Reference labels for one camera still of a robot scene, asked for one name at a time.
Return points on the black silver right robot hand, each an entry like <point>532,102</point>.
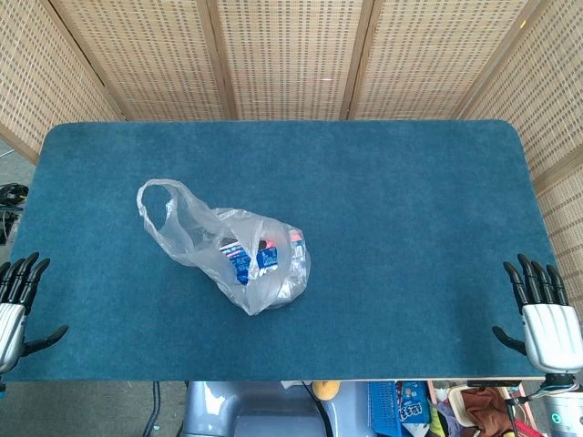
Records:
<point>551,332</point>

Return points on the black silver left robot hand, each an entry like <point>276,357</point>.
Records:
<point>11,328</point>

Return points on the clear plastic bag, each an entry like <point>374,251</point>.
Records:
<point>200,227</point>

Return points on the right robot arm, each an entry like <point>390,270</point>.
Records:
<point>565,414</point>

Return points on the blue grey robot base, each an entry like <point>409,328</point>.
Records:
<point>255,409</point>

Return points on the white box with brown cloth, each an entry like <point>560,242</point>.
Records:
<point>483,407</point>

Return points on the blue snack packet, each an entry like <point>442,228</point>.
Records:
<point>413,405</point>

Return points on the blue plastic basket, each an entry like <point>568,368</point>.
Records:
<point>385,409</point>

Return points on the blue felt table mat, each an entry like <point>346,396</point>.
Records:
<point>387,227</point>

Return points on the woven bamboo screen panel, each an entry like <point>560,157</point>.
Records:
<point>150,59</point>
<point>546,114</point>
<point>419,59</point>
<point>36,82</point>
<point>291,59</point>

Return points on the yellow round object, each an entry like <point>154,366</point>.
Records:
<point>325,390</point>

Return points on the blue white milk carton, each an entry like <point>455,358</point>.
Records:
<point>268,257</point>
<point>238,267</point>

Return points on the red white carton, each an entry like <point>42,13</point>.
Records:
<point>298,243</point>

